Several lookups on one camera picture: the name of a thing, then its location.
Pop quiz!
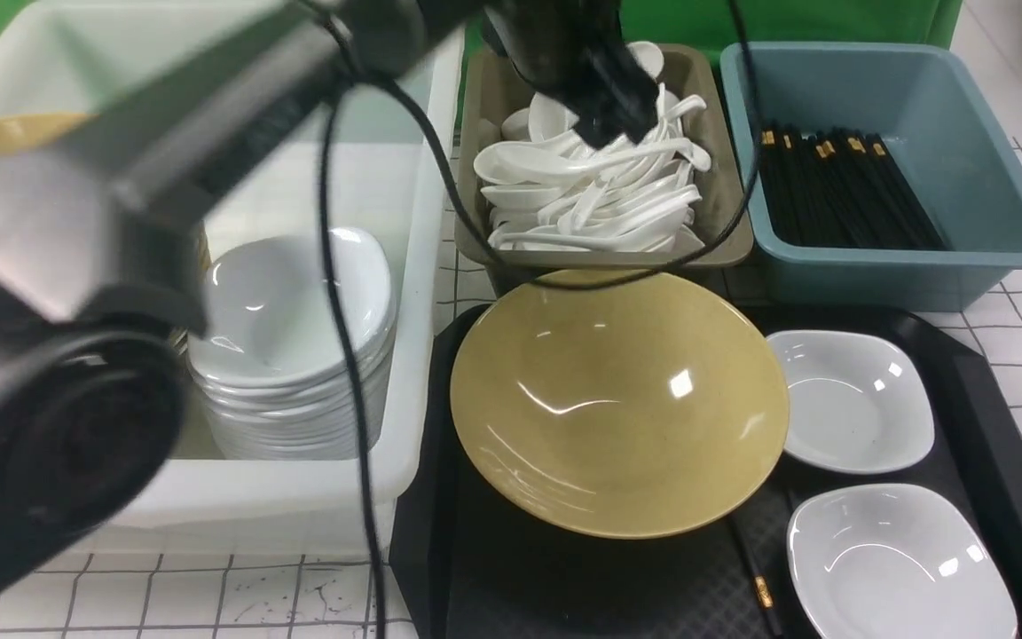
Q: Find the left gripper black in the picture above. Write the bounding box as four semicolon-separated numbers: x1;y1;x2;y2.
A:
485;1;658;149

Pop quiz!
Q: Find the yellow noodle bowl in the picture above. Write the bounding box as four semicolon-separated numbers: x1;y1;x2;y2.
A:
450;271;790;540

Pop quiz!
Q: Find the white square dish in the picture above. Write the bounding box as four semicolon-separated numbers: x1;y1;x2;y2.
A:
767;330;936;476
786;483;1019;638

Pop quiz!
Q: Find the black chopstick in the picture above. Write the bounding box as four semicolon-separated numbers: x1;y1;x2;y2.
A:
727;512;786;638

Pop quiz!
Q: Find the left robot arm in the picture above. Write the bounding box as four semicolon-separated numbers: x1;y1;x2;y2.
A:
0;1;657;594

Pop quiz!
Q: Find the pile of white spoons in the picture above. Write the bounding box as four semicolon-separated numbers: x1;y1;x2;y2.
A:
472;41;715;252

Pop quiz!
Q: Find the olive brown spoon bin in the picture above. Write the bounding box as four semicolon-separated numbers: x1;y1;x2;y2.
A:
457;43;754;280

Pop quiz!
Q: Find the bundle of black chopsticks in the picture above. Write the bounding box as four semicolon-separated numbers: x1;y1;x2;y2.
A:
761;121;950;252

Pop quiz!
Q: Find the blue chopstick bin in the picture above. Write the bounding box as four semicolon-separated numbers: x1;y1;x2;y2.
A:
721;42;1022;312

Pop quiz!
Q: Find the stack of white dishes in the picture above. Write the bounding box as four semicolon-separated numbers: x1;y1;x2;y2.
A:
187;227;397;461

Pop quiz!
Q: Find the large white plastic bin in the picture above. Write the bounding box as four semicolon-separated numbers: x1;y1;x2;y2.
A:
0;1;444;557

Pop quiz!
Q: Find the black serving tray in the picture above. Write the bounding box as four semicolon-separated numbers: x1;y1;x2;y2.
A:
389;306;1022;638

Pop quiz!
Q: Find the stack of yellow bowls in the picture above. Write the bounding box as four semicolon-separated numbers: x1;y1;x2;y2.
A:
0;113;214;333

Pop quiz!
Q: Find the green backdrop cloth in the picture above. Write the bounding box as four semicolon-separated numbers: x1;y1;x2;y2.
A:
0;1;962;59

